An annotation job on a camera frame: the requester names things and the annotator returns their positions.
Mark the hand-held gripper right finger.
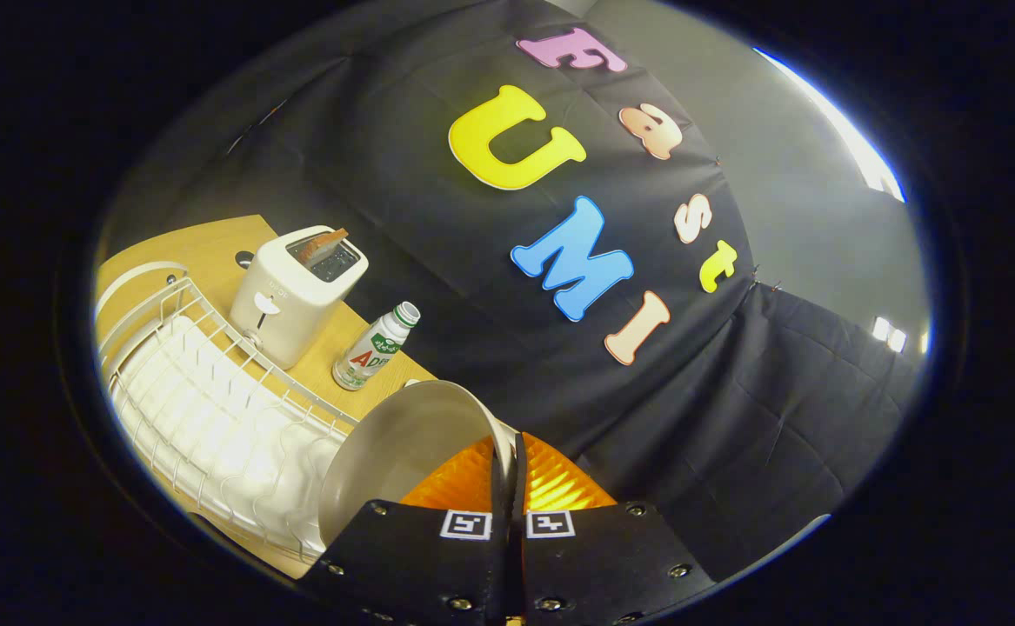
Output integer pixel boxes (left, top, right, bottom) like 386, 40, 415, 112
507, 430, 717, 625

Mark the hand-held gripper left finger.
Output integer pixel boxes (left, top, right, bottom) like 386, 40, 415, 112
298, 433, 515, 625

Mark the beige round plate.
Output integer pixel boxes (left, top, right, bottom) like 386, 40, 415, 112
317, 380, 518, 544

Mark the white wire dish rack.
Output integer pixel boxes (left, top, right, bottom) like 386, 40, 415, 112
94, 261, 360, 566

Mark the white green-label drink bottle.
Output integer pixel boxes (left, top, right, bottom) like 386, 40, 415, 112
331, 301, 422, 392

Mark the white toaster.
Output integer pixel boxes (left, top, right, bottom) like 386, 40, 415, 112
229, 225, 370, 370

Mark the toast slice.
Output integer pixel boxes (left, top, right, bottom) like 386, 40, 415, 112
297, 228, 350, 259

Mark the white power cord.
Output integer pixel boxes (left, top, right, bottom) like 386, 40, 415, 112
97, 261, 188, 327

